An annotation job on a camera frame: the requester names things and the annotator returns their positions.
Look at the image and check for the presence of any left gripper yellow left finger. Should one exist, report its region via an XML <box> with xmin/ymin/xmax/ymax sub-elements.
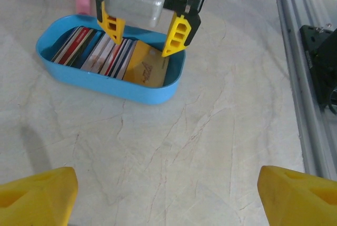
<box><xmin>0</xmin><ymin>166</ymin><xmax>79</xmax><ymax>226</ymax></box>

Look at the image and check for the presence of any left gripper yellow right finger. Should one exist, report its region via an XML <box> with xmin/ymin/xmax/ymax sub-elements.
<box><xmin>257</xmin><ymin>165</ymin><xmax>337</xmax><ymax>226</ymax></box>

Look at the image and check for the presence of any white printed card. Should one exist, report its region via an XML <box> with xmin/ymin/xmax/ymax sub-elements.
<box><xmin>80</xmin><ymin>34</ymin><xmax>118</xmax><ymax>75</ymax></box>

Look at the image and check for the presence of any navy and white card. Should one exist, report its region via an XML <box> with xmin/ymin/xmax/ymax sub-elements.
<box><xmin>105</xmin><ymin>38</ymin><xmax>138</xmax><ymax>80</ymax></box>

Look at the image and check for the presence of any red card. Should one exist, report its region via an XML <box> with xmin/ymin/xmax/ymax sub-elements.
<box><xmin>56</xmin><ymin>27</ymin><xmax>97</xmax><ymax>66</ymax></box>

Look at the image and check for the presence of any gold VIP card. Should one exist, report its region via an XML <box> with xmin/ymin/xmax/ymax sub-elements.
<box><xmin>123</xmin><ymin>40</ymin><xmax>171</xmax><ymax>89</ymax></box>

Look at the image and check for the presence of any blue oval tray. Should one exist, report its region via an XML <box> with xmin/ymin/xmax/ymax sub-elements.
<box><xmin>35</xmin><ymin>14</ymin><xmax>186</xmax><ymax>105</ymax></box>

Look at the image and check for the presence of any aluminium front rail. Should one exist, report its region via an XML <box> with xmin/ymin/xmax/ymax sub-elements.
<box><xmin>275</xmin><ymin>0</ymin><xmax>337</xmax><ymax>181</ymax></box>

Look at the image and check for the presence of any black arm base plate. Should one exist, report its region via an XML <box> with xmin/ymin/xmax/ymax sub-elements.
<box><xmin>299</xmin><ymin>24</ymin><xmax>337</xmax><ymax>111</ymax></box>

